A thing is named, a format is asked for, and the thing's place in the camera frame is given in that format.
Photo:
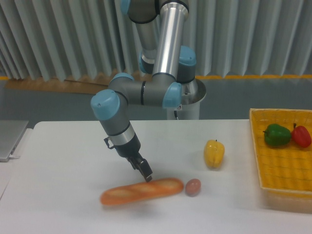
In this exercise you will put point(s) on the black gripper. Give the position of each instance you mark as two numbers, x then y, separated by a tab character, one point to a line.
130	151

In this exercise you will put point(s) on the orange baguette bread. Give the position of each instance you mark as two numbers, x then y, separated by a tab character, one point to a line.
141	191

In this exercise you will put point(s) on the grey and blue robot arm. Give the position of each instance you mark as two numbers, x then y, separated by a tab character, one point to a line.
160	27

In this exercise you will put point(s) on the brown egg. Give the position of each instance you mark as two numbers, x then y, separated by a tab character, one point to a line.
193	187

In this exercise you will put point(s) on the yellow bell pepper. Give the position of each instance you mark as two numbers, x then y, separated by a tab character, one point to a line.
213	153

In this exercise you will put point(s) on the brown cardboard sheet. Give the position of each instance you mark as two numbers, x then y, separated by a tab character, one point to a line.
85	85

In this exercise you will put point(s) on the grey laptop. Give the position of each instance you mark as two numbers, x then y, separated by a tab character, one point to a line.
11	132

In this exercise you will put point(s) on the green bell pepper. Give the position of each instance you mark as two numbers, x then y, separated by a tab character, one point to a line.
277	135

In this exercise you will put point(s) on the yellow woven basket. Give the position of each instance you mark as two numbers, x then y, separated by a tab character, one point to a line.
283	170

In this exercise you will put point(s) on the red bell pepper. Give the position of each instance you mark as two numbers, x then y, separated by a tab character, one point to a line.
301	136

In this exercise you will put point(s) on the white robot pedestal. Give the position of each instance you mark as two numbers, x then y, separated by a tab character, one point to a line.
192	95

